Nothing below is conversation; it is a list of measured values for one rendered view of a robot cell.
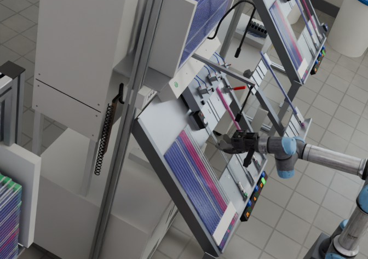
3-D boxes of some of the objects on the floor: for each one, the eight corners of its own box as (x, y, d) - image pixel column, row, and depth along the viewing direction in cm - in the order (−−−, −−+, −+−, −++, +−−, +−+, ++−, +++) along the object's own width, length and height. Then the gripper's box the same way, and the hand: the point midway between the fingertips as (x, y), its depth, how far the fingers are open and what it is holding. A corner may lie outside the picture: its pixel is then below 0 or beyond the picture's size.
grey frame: (226, 230, 328) (373, -57, 203) (173, 338, 271) (332, 30, 145) (148, 189, 337) (243, -112, 211) (80, 284, 280) (155, -50, 154)
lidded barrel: (372, 46, 542) (401, -5, 502) (361, 66, 508) (392, 13, 469) (329, 26, 551) (356, -26, 512) (317, 44, 518) (344, -10, 478)
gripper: (261, 128, 234) (217, 127, 244) (254, 141, 227) (208, 139, 237) (264, 144, 238) (220, 142, 248) (257, 157, 231) (212, 155, 241)
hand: (218, 146), depth 243 cm, fingers closed, pressing on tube
